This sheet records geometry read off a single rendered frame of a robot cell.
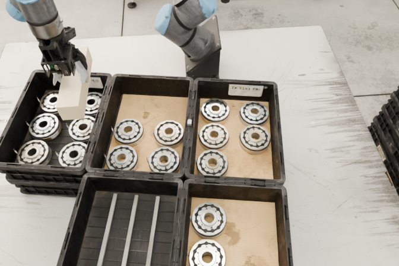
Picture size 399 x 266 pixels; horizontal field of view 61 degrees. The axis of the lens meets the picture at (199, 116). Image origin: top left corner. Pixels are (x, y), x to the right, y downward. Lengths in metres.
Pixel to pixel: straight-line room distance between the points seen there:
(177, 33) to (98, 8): 1.91
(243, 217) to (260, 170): 0.17
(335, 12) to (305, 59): 1.59
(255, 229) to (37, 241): 0.71
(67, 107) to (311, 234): 0.87
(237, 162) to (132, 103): 0.46
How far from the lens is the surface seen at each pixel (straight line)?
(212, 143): 1.14
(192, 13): 1.29
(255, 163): 1.15
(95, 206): 1.13
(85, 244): 1.10
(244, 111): 1.23
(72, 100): 1.00
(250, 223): 1.07
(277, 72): 1.60
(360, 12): 3.34
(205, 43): 1.42
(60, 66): 0.95
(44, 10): 0.86
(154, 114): 1.26
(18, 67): 1.79
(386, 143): 2.10
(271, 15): 3.07
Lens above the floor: 1.84
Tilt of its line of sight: 54 degrees down
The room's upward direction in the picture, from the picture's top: straight up
